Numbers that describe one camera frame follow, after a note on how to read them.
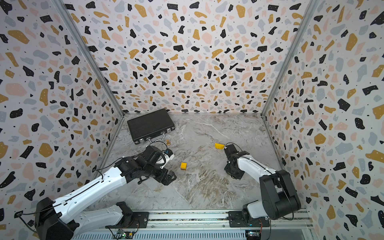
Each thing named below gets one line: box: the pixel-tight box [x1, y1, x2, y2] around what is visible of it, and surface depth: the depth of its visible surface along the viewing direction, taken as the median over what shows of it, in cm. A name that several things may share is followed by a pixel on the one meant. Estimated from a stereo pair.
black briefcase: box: [127, 108, 176, 145], surface depth 109 cm
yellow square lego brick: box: [180, 162, 188, 171], surface depth 92 cm
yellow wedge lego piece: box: [214, 143, 225, 150], surface depth 103 cm
